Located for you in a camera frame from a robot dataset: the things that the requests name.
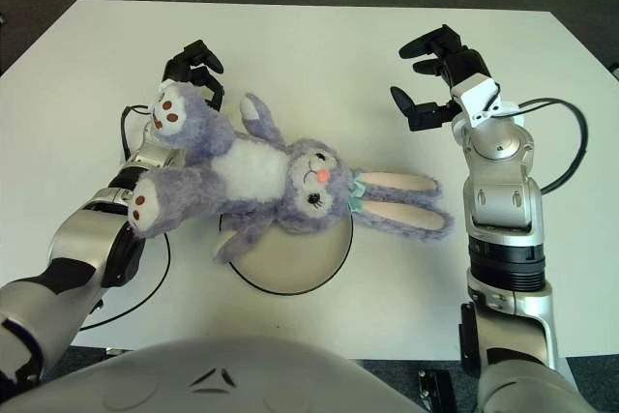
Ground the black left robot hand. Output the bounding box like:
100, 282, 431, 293
162, 39, 227, 112

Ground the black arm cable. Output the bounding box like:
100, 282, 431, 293
76, 103, 171, 332
492, 97, 590, 194

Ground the purple plush bunny doll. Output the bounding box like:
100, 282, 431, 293
126, 78, 456, 267

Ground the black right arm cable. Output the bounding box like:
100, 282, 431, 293
492, 97, 590, 194

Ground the white plate with black rim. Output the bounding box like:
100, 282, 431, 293
217, 212, 354, 296

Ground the black metal bracket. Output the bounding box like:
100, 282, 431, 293
418, 368, 458, 413

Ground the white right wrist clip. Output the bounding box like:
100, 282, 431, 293
449, 74, 528, 130

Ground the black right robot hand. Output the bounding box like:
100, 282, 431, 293
389, 23, 494, 133

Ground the grey robot torso shell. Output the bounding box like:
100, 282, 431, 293
14, 335, 436, 413

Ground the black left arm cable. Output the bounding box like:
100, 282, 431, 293
76, 103, 171, 332

